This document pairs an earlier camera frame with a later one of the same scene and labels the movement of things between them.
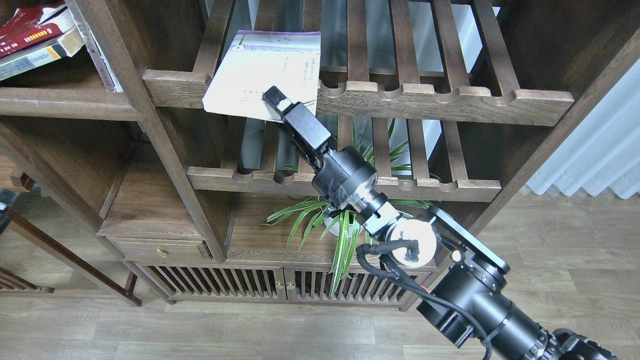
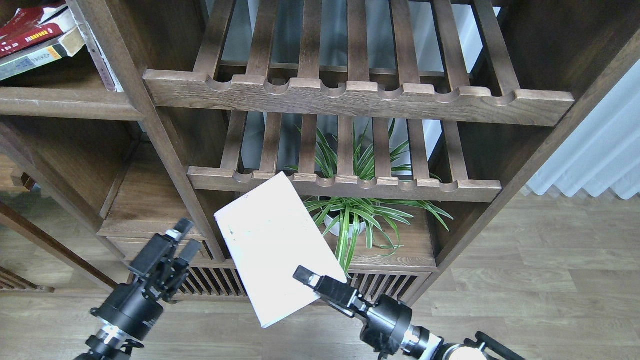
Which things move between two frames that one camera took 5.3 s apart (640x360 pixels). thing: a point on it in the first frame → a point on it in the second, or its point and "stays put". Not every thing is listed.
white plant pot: x=329 y=221 stays put
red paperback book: x=32 y=25 stays put
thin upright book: x=110 y=82 stays put
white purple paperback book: x=253 y=60 → x=269 y=235
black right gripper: x=343 y=176 → x=386 y=320
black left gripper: x=8 y=198 → x=135 y=308
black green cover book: x=63 y=46 stays put
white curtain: x=601 y=151 stays put
